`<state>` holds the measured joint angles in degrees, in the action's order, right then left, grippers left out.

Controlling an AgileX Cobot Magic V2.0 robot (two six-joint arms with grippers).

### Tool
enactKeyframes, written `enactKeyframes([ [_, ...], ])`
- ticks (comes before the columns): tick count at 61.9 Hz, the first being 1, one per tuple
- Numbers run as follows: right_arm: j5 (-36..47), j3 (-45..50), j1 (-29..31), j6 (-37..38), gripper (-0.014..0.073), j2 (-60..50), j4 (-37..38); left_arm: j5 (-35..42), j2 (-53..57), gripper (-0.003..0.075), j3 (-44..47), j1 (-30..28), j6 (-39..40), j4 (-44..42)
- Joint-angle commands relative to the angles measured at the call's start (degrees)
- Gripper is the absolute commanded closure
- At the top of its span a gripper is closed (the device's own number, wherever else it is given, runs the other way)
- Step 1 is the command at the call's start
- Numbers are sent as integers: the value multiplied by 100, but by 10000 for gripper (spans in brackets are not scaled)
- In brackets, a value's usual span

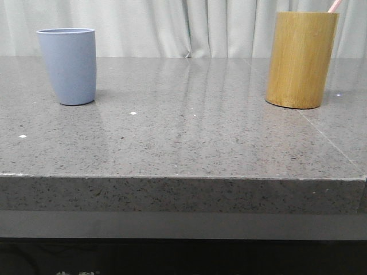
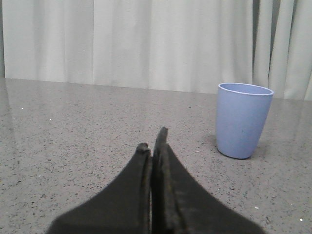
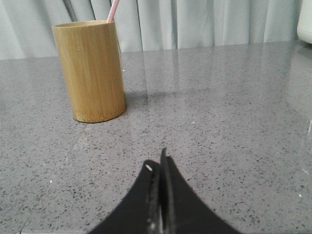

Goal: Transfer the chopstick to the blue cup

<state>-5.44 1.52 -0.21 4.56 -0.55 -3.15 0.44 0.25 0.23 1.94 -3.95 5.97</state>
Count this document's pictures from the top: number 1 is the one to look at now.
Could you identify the blue plastic cup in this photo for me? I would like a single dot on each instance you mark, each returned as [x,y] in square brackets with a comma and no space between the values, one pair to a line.
[70,59]

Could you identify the white curtain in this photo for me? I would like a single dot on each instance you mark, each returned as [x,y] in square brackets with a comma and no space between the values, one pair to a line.
[214,29]

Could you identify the bamboo cylindrical holder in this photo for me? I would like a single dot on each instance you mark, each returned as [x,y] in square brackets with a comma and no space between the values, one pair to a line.
[301,52]

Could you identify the dark cabinet under counter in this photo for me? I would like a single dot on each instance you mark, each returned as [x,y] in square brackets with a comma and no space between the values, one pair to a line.
[180,256]

